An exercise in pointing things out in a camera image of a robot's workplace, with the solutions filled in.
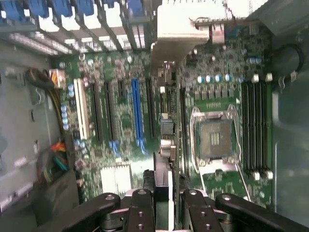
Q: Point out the CPU socket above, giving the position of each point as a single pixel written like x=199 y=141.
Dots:
x=214 y=139

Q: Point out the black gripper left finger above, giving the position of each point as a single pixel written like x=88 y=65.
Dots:
x=141 y=212

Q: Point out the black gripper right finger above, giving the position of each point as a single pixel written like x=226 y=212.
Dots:
x=198 y=212

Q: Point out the open black PC case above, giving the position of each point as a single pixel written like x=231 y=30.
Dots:
x=289 y=108

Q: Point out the open socket cover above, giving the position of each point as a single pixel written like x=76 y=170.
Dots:
x=217 y=166

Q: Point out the green motherboard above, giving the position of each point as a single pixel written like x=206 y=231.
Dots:
x=120 y=111

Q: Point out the white expansion slot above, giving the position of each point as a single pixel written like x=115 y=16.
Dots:
x=81 y=108

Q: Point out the silver chipset heatsink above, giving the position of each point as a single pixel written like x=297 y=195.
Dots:
x=116 y=178

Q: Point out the blue expansion slot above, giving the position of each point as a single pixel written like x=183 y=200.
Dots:
x=137 y=108

